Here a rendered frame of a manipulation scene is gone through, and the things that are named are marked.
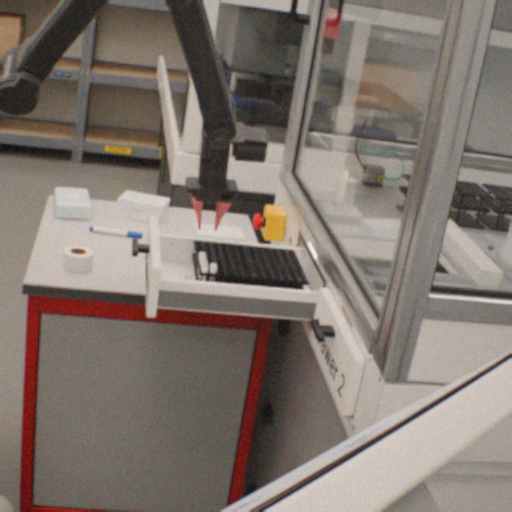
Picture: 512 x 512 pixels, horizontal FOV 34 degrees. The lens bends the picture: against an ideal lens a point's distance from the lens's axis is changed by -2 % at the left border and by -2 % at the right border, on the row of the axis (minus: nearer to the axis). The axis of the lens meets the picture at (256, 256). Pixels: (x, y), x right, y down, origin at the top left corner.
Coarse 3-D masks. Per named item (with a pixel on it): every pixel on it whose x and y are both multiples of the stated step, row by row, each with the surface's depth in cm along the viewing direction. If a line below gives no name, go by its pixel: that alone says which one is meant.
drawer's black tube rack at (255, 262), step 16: (192, 256) 184; (208, 256) 177; (224, 256) 178; (240, 256) 180; (256, 256) 181; (272, 256) 183; (288, 256) 184; (224, 272) 170; (240, 272) 172; (256, 272) 173; (272, 272) 174; (288, 272) 175; (304, 272) 177; (288, 288) 175
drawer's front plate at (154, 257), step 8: (152, 216) 186; (152, 224) 181; (152, 232) 177; (152, 240) 173; (152, 248) 169; (152, 256) 165; (160, 256) 165; (152, 264) 161; (160, 264) 162; (152, 272) 161; (160, 272) 161; (152, 280) 161; (152, 288) 162; (152, 296) 162; (152, 304) 163; (152, 312) 164
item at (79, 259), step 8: (64, 248) 195; (72, 248) 196; (80, 248) 196; (88, 248) 197; (64, 256) 193; (72, 256) 192; (80, 256) 192; (88, 256) 193; (64, 264) 193; (72, 264) 192; (80, 264) 192; (88, 264) 194; (80, 272) 193
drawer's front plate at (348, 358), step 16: (320, 304) 162; (336, 304) 157; (320, 320) 161; (336, 320) 150; (336, 336) 149; (352, 336) 145; (320, 352) 159; (336, 352) 148; (352, 352) 139; (352, 368) 138; (336, 384) 146; (352, 384) 139; (336, 400) 145; (352, 400) 140
